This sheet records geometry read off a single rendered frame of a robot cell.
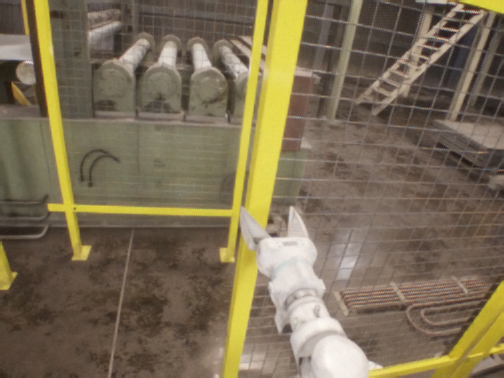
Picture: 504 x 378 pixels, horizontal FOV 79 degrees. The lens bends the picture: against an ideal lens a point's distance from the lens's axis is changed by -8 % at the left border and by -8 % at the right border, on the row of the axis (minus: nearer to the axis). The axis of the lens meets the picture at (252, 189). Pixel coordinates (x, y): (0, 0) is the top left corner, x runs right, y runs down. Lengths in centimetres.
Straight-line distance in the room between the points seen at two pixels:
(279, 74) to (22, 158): 240
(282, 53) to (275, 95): 8
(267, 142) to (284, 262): 27
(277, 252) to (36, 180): 250
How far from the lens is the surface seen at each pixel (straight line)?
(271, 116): 67
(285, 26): 64
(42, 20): 206
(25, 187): 296
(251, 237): 61
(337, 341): 44
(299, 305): 49
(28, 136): 274
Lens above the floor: 172
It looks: 30 degrees down
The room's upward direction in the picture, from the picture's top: 9 degrees clockwise
